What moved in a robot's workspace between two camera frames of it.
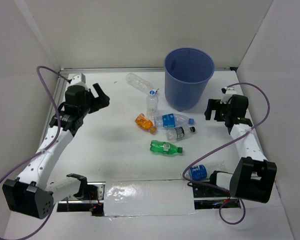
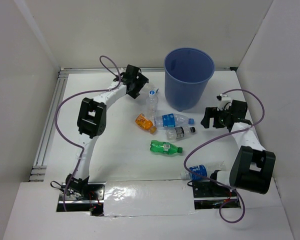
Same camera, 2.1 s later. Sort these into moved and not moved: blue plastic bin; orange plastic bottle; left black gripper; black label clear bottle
Moved: left black gripper
Not moved: black label clear bottle; blue plastic bin; orange plastic bottle
